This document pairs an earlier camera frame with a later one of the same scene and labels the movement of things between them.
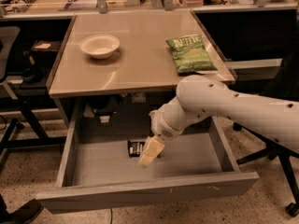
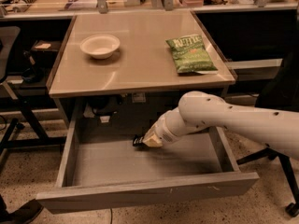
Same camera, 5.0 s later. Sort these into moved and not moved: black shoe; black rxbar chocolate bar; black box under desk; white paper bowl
Moved: black rxbar chocolate bar
Not moved: black shoe; white paper bowl; black box under desk
